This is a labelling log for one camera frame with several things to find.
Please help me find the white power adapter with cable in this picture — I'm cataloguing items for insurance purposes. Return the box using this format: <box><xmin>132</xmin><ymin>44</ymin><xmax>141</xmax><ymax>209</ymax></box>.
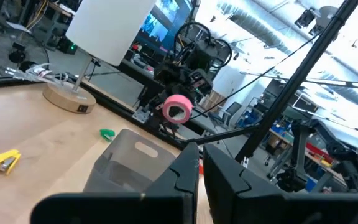
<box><xmin>4</xmin><ymin>63</ymin><xmax>70</xmax><ymax>85</ymax></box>

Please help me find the pink tape roll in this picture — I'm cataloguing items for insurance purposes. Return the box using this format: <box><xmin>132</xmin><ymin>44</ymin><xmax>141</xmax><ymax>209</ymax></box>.
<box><xmin>162</xmin><ymin>94</ymin><xmax>194</xmax><ymax>125</ymax></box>

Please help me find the office chair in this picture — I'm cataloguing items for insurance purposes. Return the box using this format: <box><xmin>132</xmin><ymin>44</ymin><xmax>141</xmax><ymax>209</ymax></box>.
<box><xmin>208</xmin><ymin>101</ymin><xmax>244</xmax><ymax>128</ymax></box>

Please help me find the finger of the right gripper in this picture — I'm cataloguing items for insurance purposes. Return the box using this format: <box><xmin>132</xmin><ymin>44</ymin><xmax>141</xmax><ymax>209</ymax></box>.
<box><xmin>154</xmin><ymin>95</ymin><xmax>165</xmax><ymax>111</ymax></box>

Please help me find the black computer monitor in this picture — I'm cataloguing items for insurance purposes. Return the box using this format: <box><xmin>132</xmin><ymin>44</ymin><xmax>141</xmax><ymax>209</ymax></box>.
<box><xmin>135</xmin><ymin>0</ymin><xmax>195</xmax><ymax>54</ymax></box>

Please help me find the white shade table lamp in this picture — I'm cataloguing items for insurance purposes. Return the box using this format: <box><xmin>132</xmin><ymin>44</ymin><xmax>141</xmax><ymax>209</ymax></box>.
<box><xmin>42</xmin><ymin>0</ymin><xmax>157</xmax><ymax>114</ymax></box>

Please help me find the yellow mini stapler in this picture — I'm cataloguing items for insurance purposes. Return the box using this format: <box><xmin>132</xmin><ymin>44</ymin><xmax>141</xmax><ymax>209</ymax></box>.
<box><xmin>0</xmin><ymin>149</ymin><xmax>22</xmax><ymax>175</ymax></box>

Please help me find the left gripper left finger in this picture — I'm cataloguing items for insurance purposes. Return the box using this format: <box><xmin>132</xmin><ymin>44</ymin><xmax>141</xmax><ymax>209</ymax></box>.
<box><xmin>31</xmin><ymin>142</ymin><xmax>200</xmax><ymax>224</ymax></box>

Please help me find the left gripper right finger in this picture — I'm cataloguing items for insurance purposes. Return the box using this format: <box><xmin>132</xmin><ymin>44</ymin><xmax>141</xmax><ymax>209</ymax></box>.
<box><xmin>203</xmin><ymin>143</ymin><xmax>358</xmax><ymax>224</ymax></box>

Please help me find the smoked transparent plastic bin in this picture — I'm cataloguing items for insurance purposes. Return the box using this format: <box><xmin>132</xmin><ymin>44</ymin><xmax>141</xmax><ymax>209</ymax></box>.
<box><xmin>83</xmin><ymin>128</ymin><xmax>181</xmax><ymax>194</ymax></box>

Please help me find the black floor fan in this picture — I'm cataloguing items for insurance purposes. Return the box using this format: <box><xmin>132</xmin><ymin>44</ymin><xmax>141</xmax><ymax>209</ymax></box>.
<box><xmin>0</xmin><ymin>27</ymin><xmax>50</xmax><ymax>78</ymax></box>

